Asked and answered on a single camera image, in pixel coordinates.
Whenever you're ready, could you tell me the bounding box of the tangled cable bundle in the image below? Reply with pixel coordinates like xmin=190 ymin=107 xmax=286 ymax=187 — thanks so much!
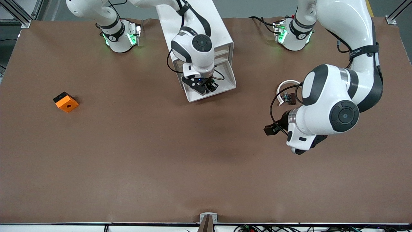
xmin=233 ymin=225 xmax=412 ymax=232

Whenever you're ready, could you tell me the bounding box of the grey metal bracket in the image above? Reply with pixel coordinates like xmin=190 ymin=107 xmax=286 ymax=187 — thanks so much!
xmin=200 ymin=213 xmax=218 ymax=224

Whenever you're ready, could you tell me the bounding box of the small brown electrical component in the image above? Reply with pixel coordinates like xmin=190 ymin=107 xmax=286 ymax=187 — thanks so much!
xmin=282 ymin=92 xmax=297 ymax=106

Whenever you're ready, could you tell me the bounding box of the aluminium frame extrusion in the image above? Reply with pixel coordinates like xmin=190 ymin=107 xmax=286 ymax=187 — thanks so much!
xmin=385 ymin=0 xmax=412 ymax=25
xmin=0 ymin=0 xmax=44 ymax=29

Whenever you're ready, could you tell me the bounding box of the black base cable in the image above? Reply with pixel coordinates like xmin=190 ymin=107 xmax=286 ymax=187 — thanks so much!
xmin=249 ymin=16 xmax=278 ymax=34

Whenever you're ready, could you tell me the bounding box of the white curved plastic ring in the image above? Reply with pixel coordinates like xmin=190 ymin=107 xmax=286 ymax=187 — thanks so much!
xmin=276 ymin=80 xmax=300 ymax=107

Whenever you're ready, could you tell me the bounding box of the white arm base connector panel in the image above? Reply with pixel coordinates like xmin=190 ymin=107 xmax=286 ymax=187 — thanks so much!
xmin=273 ymin=20 xmax=287 ymax=43
xmin=128 ymin=20 xmax=142 ymax=46

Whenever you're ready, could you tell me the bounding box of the orange and black box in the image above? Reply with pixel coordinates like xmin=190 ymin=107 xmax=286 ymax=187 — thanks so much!
xmin=53 ymin=92 xmax=80 ymax=113

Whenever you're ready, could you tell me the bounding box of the white table edge rail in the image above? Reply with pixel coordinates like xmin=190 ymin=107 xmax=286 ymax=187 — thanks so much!
xmin=0 ymin=222 xmax=412 ymax=232

